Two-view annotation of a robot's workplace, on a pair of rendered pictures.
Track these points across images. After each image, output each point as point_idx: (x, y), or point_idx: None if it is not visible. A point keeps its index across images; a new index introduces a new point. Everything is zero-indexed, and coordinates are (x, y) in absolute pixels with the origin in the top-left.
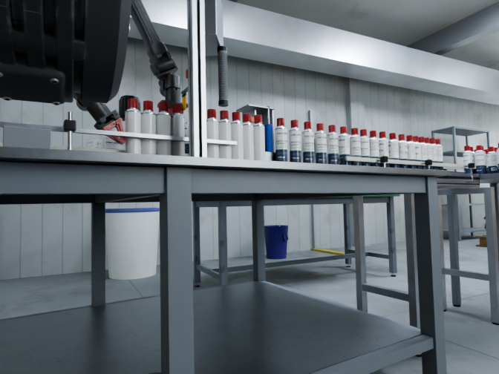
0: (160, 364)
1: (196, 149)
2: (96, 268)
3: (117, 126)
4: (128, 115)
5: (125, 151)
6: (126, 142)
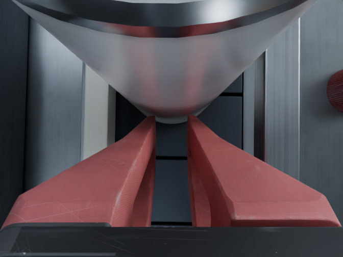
0: None
1: None
2: None
3: (134, 196)
4: (288, 25)
5: (111, 109)
6: (192, 113)
